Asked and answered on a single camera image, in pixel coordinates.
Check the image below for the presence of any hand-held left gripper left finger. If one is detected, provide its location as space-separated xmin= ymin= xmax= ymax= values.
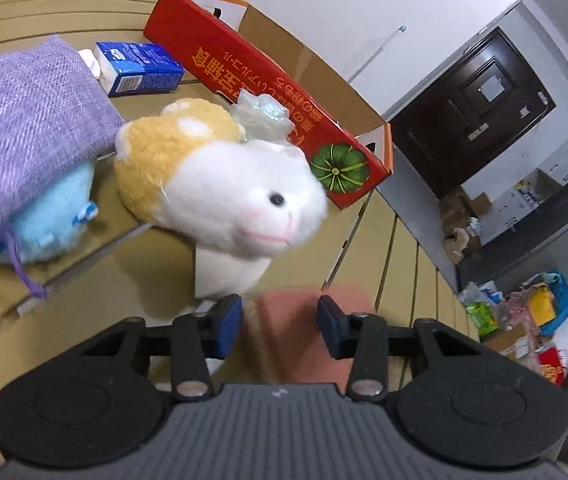
xmin=71 ymin=294 xmax=243 ymax=402

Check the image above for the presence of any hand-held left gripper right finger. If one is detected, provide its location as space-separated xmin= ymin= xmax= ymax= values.
xmin=317 ymin=296 xmax=487 ymax=403

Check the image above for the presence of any pink sponge block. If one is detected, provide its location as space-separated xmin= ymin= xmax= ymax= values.
xmin=241 ymin=285 xmax=375 ymax=391

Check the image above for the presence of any red cardboard box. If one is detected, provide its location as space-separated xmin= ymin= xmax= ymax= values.
xmin=143 ymin=0 xmax=395 ymax=209

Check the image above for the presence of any blue tissue pack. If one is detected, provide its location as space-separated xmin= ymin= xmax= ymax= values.
xmin=78 ymin=41 xmax=185 ymax=98

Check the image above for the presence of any white and orange plush cat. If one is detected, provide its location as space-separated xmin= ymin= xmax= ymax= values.
xmin=113 ymin=99 xmax=329 ymax=376

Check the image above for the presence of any green snack bag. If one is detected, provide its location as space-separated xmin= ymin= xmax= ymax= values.
xmin=466 ymin=300 xmax=499 ymax=338

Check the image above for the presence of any pile of cardboard boxes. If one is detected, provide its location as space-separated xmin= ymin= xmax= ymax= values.
xmin=438 ymin=187 xmax=494 ymax=266

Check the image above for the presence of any light blue plush toy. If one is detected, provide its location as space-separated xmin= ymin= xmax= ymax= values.
xmin=0 ymin=160 xmax=100 ymax=267

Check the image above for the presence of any iridescent plastic bow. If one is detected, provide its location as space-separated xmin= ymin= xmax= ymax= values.
xmin=229 ymin=91 xmax=297 ymax=146

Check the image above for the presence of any red packet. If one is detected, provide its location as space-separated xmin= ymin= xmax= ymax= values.
xmin=538 ymin=347 xmax=568 ymax=386

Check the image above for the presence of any dark grey cabinet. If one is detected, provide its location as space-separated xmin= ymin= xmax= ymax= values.
xmin=456 ymin=157 xmax=568 ymax=293

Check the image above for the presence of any blue plastic crate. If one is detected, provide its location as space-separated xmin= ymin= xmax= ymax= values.
xmin=528 ymin=270 xmax=568 ymax=336

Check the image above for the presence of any dark brown door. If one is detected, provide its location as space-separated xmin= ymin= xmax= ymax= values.
xmin=391 ymin=27 xmax=557 ymax=201

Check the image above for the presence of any white mop pole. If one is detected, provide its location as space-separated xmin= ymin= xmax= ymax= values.
xmin=349 ymin=25 xmax=407 ymax=83

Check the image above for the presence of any purple woven drawstring pouch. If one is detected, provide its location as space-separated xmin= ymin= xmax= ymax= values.
xmin=0 ymin=34 xmax=126 ymax=301

